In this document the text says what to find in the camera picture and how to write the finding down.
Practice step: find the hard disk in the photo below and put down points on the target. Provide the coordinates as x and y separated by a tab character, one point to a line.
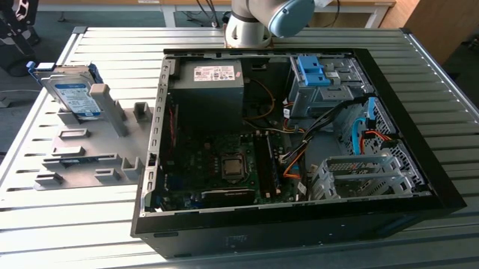
76	95

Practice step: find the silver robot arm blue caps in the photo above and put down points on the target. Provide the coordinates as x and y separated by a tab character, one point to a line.
247	30

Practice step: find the silver disk bay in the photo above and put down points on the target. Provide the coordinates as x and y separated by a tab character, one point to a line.
359	175

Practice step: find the grey plastic parts rack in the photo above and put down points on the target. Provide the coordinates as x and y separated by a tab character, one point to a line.
93	145

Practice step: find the blue RAM stick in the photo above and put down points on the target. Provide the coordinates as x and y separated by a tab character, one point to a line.
79	161

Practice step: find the grey power supply box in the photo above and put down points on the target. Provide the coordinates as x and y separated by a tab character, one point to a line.
209	73

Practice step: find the green motherboard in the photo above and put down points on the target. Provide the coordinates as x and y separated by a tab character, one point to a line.
197	168

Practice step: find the silver CPU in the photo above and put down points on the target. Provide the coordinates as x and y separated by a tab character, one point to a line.
232	166

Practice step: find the CPU socket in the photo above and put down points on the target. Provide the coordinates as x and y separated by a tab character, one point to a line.
233	178

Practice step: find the blue plastic cage latch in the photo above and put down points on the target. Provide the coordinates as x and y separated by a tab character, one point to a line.
312	73

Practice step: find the black graphics card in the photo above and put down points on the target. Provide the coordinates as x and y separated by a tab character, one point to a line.
228	196

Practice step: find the black RAM stick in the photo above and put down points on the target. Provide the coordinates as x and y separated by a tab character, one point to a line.
272	165

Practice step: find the silver optical drive cage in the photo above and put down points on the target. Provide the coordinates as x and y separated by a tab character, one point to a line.
328	95

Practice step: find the black open PC case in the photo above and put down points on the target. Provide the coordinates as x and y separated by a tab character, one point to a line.
299	232

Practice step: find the wooden cabinet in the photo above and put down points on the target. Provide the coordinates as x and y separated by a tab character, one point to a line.
442	28

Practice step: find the white frame wooden desk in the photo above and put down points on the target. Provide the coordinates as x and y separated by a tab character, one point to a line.
168	16

